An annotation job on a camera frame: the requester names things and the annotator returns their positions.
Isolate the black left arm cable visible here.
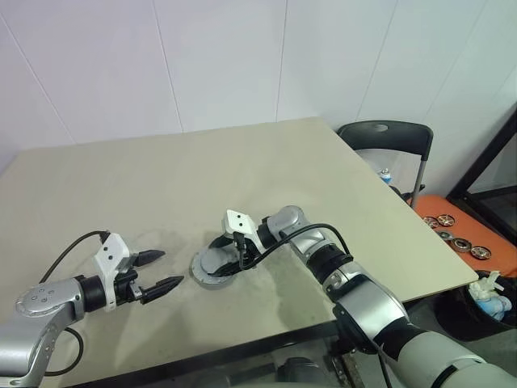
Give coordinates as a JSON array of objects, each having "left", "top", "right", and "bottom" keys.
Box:
[{"left": 39, "top": 230, "right": 112, "bottom": 377}]

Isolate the black metal table frame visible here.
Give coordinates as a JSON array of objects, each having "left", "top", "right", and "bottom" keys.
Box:
[{"left": 23, "top": 318, "right": 344, "bottom": 388}]

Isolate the black framed glass cabinet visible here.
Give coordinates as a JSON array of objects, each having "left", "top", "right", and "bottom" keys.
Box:
[{"left": 445, "top": 102, "right": 517, "bottom": 244}]

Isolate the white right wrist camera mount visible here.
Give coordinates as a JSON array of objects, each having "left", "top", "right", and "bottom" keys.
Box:
[{"left": 220, "top": 209, "right": 263, "bottom": 251}]

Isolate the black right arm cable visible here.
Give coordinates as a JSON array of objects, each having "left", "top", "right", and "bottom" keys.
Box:
[{"left": 233, "top": 223, "right": 355, "bottom": 271}]

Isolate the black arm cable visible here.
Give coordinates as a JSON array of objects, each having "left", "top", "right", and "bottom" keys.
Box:
[
  {"left": 233, "top": 223, "right": 355, "bottom": 271},
  {"left": 39, "top": 230, "right": 112, "bottom": 377}
]

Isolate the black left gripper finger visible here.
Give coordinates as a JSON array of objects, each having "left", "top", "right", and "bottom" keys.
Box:
[
  {"left": 141, "top": 276, "right": 185, "bottom": 305},
  {"left": 134, "top": 249, "right": 166, "bottom": 268}
]

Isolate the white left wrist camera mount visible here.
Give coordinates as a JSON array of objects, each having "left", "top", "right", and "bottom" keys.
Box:
[{"left": 93, "top": 231, "right": 132, "bottom": 313}]

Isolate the round metal bearing part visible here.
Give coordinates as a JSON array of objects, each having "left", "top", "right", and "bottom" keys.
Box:
[{"left": 195, "top": 243, "right": 245, "bottom": 280}]

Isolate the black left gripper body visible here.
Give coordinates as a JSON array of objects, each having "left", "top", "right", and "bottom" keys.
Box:
[{"left": 112, "top": 268, "right": 147, "bottom": 310}]

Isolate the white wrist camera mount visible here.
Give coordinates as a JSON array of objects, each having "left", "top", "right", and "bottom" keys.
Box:
[
  {"left": 93, "top": 231, "right": 132, "bottom": 313},
  {"left": 220, "top": 209, "right": 263, "bottom": 251}
]

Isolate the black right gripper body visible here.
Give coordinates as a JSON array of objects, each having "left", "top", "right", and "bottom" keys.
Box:
[{"left": 233, "top": 233, "right": 260, "bottom": 270}]

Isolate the dark grey rounded shape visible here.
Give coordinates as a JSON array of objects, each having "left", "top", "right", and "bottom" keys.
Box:
[{"left": 275, "top": 356, "right": 325, "bottom": 387}]

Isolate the black trash bin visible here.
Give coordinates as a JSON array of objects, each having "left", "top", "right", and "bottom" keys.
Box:
[{"left": 451, "top": 269, "right": 517, "bottom": 344}]

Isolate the orange tray with bearings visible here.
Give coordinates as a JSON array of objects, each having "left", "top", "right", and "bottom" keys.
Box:
[{"left": 413, "top": 194, "right": 517, "bottom": 276}]

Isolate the black folding chair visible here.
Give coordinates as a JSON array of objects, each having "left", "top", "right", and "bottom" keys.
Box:
[{"left": 336, "top": 120, "right": 435, "bottom": 208}]

